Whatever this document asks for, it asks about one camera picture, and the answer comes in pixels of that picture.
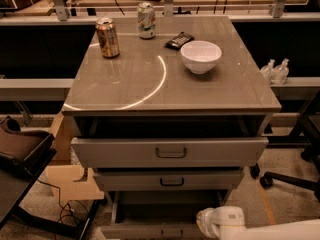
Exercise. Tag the white green soda can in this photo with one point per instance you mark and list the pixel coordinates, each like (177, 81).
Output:
(146, 20)

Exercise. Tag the grey drawer cabinet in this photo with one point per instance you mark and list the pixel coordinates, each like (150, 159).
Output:
(148, 93)

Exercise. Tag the black snack packet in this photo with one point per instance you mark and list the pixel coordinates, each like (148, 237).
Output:
(178, 41)

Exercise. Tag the clear sanitizer bottle left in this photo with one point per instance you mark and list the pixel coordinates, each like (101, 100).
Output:
(266, 70)

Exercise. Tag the grey middle drawer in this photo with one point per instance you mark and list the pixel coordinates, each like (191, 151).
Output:
(168, 180)

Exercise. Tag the grey top drawer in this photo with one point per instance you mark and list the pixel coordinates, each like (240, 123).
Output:
(169, 153)

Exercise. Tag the gold soda can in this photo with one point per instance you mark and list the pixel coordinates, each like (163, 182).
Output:
(107, 37)

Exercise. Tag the grey drawer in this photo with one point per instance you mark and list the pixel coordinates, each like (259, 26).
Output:
(168, 180)
(169, 153)
(164, 215)

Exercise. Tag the white bowl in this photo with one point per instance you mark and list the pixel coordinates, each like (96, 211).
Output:
(200, 56)

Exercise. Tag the grey bottom drawer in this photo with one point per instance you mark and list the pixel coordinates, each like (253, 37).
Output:
(164, 215)

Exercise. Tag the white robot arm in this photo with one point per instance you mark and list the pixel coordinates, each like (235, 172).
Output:
(228, 223)

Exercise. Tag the clear sanitizer bottle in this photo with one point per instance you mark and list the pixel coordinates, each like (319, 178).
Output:
(280, 72)
(266, 70)

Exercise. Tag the beige foam block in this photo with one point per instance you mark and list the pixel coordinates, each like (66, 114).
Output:
(69, 183)

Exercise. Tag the clear sanitizer bottle right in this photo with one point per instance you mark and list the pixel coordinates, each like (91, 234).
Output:
(280, 72)

